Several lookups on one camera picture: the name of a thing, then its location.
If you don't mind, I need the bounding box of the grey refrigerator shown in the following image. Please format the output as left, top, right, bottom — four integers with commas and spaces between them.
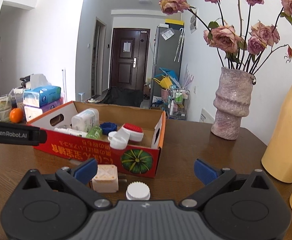
149, 27, 182, 107

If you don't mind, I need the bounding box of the blue ridged jar lid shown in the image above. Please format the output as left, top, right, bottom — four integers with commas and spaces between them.
100, 122, 117, 135

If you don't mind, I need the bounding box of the white ridged jar lid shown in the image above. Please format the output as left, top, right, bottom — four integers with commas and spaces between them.
126, 181, 150, 200

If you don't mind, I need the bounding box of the dried pink roses bouquet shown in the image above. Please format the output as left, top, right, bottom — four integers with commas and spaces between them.
158, 0, 292, 74

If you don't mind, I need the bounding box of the white translucent plastic bottle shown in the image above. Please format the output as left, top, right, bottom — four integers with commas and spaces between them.
72, 108, 99, 133

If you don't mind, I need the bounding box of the blue pet feeder stand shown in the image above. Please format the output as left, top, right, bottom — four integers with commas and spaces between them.
78, 92, 86, 102

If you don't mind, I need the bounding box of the pink textured vase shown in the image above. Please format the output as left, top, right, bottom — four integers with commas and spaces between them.
211, 67, 254, 140

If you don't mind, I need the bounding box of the orange fruit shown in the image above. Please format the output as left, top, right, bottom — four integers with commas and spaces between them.
9, 107, 24, 124

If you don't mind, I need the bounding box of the purple tissue pack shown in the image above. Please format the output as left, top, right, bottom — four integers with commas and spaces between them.
24, 98, 64, 122

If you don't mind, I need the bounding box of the green transparent bottle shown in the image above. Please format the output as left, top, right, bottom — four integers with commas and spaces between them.
86, 126, 103, 140

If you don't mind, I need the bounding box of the clear plastic food container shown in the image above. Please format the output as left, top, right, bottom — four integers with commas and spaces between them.
13, 88, 24, 109

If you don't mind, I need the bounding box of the red white lint brush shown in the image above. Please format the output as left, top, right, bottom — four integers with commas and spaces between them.
122, 123, 144, 142

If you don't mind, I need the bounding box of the yellow box on refrigerator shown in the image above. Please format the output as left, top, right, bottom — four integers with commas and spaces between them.
165, 18, 184, 28

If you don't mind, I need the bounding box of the cream thermos jug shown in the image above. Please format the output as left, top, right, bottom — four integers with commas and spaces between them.
261, 86, 292, 183

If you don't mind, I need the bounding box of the black folding chair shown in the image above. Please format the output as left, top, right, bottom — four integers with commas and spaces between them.
100, 87, 144, 107

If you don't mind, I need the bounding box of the dark brown entrance door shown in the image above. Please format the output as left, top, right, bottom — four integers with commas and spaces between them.
110, 28, 150, 90

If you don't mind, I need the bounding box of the cream cube power adapter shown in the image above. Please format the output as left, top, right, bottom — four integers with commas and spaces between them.
89, 165, 127, 193

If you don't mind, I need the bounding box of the pink bucket with toys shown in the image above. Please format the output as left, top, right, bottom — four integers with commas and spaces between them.
152, 67, 181, 101

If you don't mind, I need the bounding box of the blue tissue pack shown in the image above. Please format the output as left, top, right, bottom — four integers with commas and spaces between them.
23, 74, 61, 108

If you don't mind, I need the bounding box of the red cardboard pumpkin box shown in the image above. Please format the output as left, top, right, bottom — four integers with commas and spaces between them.
28, 101, 166, 178

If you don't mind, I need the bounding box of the white board leaning on wall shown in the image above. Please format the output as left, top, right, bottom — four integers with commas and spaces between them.
199, 108, 215, 124

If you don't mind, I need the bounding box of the small white spray bottle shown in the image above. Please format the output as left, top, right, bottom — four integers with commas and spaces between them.
54, 128, 88, 138

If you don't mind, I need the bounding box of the wire storage rack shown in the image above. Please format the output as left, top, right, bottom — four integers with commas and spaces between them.
167, 88, 190, 120

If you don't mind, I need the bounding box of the glass cup with drink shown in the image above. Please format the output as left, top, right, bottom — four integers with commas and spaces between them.
0, 94, 12, 122

